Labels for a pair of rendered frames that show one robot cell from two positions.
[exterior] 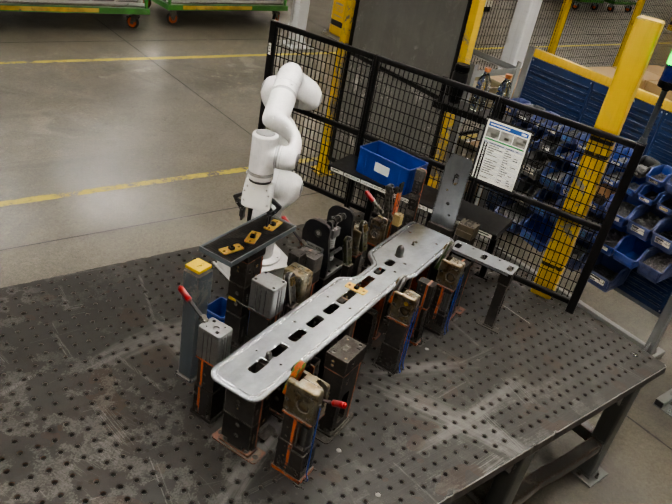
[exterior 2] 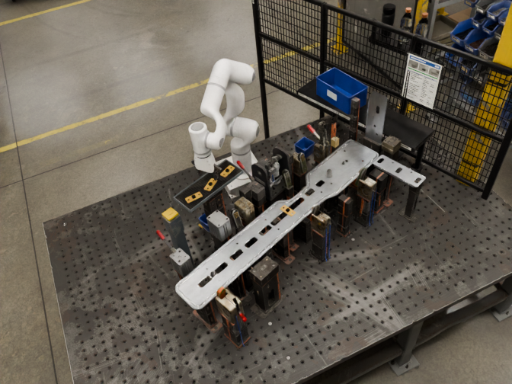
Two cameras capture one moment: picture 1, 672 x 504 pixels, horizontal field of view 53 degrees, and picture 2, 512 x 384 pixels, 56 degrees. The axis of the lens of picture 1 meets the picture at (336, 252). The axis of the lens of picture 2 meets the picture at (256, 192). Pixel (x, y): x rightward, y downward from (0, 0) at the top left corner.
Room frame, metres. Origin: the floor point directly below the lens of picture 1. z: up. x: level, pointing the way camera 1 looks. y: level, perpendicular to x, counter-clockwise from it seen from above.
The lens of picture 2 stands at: (0.53, -0.61, 2.93)
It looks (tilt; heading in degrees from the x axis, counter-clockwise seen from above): 47 degrees down; 24
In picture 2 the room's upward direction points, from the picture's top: 7 degrees counter-clockwise
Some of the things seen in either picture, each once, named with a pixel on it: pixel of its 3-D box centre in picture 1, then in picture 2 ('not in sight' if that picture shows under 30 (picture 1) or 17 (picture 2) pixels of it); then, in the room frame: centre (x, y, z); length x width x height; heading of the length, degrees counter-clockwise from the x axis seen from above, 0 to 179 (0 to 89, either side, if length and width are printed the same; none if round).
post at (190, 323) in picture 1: (193, 324); (179, 241); (1.79, 0.42, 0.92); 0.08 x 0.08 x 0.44; 63
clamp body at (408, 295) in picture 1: (397, 330); (320, 236); (2.05, -0.28, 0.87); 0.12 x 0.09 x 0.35; 63
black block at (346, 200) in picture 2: (419, 311); (344, 216); (2.24, -0.38, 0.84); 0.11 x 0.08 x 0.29; 63
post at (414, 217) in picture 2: (498, 298); (412, 199); (2.46, -0.72, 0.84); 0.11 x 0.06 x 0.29; 63
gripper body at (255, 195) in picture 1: (258, 191); (204, 159); (2.02, 0.29, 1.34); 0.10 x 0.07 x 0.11; 83
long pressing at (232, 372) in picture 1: (355, 292); (286, 214); (2.06, -0.10, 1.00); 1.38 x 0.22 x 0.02; 153
